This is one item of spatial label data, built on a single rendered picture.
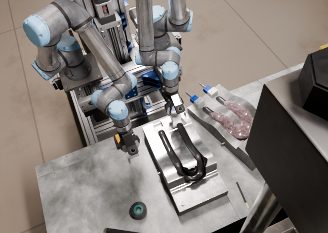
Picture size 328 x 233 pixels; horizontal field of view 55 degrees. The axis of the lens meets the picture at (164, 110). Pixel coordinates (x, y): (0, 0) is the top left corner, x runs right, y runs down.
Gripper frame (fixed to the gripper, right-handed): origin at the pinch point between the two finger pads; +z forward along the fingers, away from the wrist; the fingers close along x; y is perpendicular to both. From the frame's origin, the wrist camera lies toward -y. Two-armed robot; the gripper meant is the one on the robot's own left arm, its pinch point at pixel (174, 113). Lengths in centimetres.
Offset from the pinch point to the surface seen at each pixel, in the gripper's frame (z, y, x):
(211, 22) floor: 93, 155, -108
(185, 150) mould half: 4.1, -20.9, 3.5
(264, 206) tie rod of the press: -68, -76, 7
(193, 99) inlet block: 6.4, 8.7, -15.1
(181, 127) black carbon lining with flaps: 5.1, -7.2, -0.7
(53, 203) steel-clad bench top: 14, -16, 75
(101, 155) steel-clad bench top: 13.5, 0.1, 45.4
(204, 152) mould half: 0.7, -27.6, -4.2
